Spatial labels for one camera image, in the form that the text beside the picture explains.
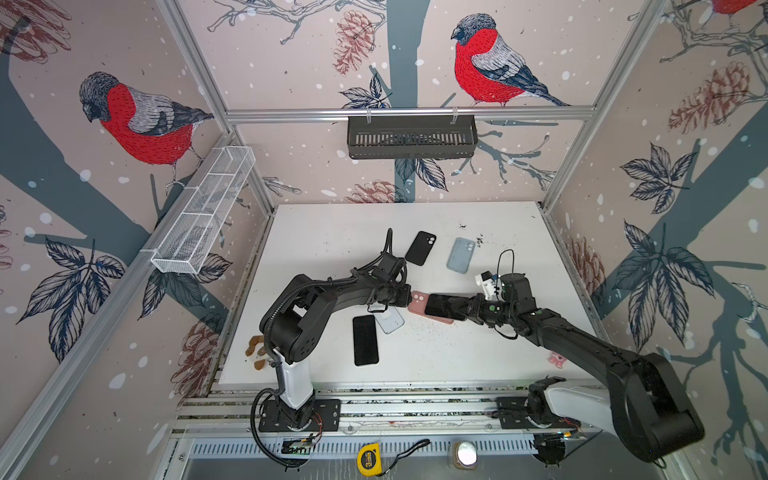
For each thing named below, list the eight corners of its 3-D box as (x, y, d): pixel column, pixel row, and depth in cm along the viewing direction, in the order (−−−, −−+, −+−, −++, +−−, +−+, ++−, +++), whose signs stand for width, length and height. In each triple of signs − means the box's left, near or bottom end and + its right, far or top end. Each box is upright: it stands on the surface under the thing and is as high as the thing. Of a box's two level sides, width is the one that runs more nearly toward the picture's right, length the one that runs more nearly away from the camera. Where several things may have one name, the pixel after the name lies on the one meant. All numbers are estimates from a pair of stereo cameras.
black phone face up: (354, 366, 84) (353, 363, 81) (353, 320, 93) (352, 317, 90) (379, 363, 84) (378, 360, 82) (375, 318, 93) (374, 314, 91)
